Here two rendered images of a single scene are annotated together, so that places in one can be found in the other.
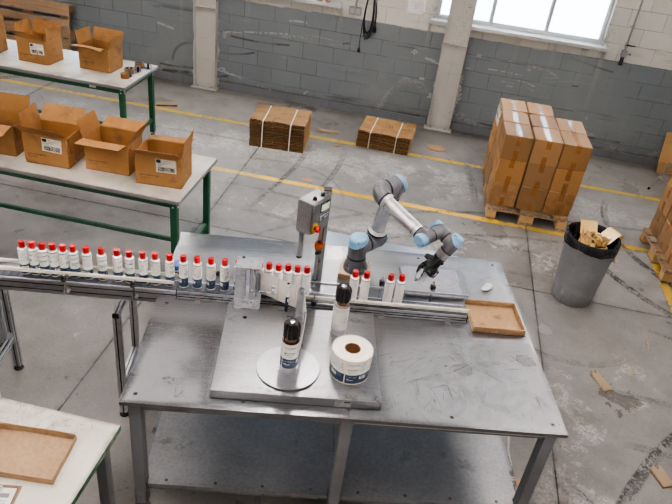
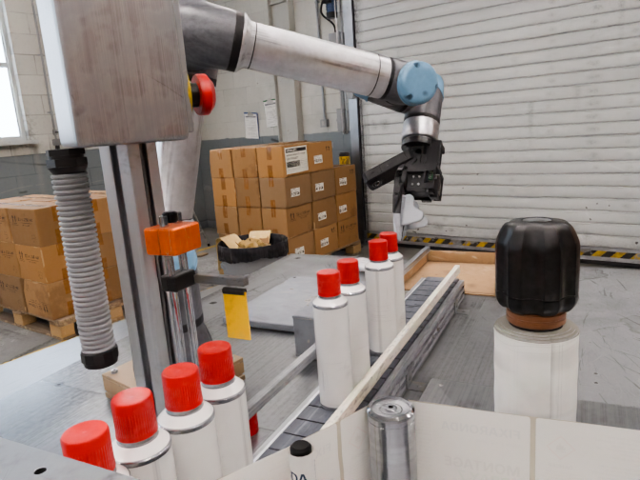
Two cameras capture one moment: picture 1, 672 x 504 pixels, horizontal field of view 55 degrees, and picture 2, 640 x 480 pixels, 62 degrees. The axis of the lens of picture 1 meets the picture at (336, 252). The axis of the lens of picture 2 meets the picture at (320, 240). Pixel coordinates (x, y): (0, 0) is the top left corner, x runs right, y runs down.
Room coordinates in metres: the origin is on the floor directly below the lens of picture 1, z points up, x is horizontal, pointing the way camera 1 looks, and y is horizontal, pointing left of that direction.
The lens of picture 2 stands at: (2.61, 0.51, 1.29)
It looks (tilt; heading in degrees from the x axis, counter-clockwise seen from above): 12 degrees down; 301
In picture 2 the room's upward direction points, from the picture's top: 4 degrees counter-clockwise
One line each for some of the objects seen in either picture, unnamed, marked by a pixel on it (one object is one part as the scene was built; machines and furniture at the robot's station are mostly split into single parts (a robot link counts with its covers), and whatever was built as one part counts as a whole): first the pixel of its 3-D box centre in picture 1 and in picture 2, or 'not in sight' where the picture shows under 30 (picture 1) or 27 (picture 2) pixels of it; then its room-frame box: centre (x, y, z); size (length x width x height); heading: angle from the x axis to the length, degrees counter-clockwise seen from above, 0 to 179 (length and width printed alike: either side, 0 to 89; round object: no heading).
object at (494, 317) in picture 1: (494, 317); (457, 270); (3.06, -0.96, 0.85); 0.30 x 0.26 x 0.04; 95
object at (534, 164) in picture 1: (531, 161); (61, 255); (6.45, -1.91, 0.45); 1.20 x 0.84 x 0.89; 175
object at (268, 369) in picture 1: (288, 367); not in sight; (2.36, 0.16, 0.89); 0.31 x 0.31 x 0.01
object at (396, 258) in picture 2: (399, 289); (390, 286); (3.01, -0.38, 0.98); 0.05 x 0.05 x 0.20
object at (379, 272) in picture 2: (388, 289); (380, 296); (3.00, -0.32, 0.98); 0.05 x 0.05 x 0.20
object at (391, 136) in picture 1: (386, 134); not in sight; (7.48, -0.42, 0.11); 0.65 x 0.54 x 0.22; 80
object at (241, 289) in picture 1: (248, 282); not in sight; (2.85, 0.45, 1.01); 0.14 x 0.13 x 0.26; 95
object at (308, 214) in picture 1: (313, 212); (109, 42); (3.05, 0.15, 1.38); 0.17 x 0.10 x 0.19; 150
